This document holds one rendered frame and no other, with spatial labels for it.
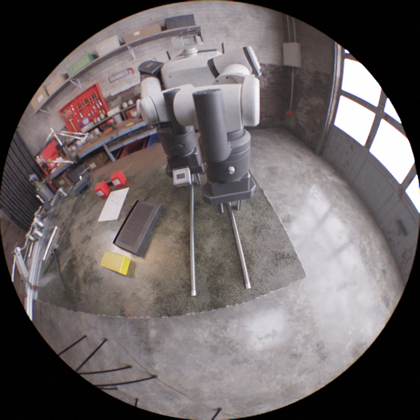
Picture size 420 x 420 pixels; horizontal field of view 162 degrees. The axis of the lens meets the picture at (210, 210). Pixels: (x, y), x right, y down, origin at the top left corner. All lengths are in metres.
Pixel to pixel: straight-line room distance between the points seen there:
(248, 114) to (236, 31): 2.65
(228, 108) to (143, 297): 0.39
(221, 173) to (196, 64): 0.51
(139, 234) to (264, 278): 0.32
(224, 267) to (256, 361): 1.07
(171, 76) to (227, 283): 0.72
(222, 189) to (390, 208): 2.11
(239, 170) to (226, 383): 1.38
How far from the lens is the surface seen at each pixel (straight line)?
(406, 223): 2.20
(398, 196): 2.14
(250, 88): 0.21
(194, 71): 0.66
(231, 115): 0.21
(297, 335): 1.34
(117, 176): 0.63
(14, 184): 3.66
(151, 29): 2.39
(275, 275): 0.33
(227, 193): 0.31
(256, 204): 0.41
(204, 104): 0.17
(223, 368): 1.32
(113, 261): 0.41
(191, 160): 0.39
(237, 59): 0.44
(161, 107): 0.33
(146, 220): 0.42
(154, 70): 0.76
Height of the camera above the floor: 1.20
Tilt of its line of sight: 53 degrees down
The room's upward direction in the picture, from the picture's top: 14 degrees counter-clockwise
